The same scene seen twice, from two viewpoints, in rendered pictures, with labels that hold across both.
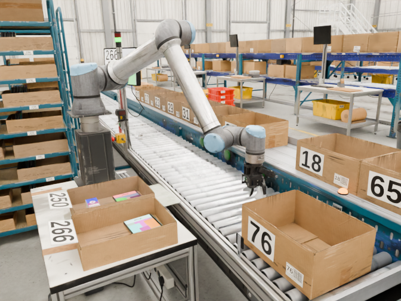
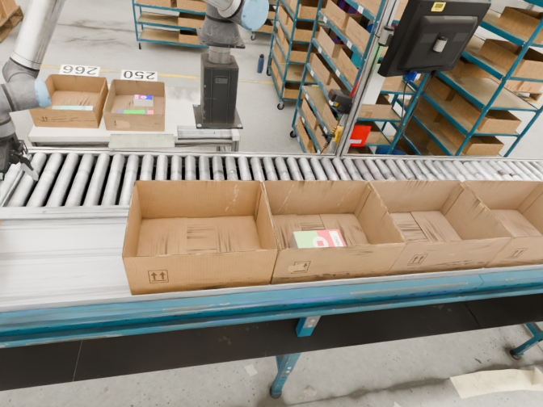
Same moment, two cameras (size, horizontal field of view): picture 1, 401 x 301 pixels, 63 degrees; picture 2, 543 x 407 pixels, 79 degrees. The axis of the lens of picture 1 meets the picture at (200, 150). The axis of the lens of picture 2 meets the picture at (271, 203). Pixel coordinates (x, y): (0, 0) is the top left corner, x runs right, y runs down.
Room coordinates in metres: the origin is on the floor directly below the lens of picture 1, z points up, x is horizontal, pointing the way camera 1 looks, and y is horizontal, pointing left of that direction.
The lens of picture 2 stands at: (2.54, -1.00, 1.73)
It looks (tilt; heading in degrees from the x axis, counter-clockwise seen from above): 42 degrees down; 97
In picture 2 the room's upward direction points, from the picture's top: 12 degrees clockwise
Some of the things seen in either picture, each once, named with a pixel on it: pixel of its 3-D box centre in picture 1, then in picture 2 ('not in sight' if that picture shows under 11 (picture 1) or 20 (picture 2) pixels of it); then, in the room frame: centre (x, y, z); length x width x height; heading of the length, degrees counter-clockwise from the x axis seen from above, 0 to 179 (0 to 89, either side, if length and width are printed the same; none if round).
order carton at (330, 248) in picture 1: (302, 235); not in sight; (1.10, -0.38, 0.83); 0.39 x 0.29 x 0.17; 27
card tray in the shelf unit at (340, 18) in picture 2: not in sight; (353, 14); (2.50, 1.78, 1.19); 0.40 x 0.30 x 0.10; 115
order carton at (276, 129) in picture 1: (253, 129); (202, 232); (2.28, -0.38, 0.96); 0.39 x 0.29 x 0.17; 26
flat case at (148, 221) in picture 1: (145, 227); (72, 113); (1.29, 0.25, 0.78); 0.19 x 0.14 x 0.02; 31
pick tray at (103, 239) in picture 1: (123, 229); (73, 100); (1.24, 0.33, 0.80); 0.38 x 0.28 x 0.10; 117
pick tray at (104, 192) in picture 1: (110, 200); (137, 104); (1.53, 0.46, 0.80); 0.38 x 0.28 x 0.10; 117
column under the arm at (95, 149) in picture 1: (95, 156); (218, 90); (1.92, 0.64, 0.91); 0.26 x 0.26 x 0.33; 29
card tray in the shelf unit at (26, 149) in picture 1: (40, 143); (358, 97); (2.70, 1.35, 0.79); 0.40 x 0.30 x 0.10; 117
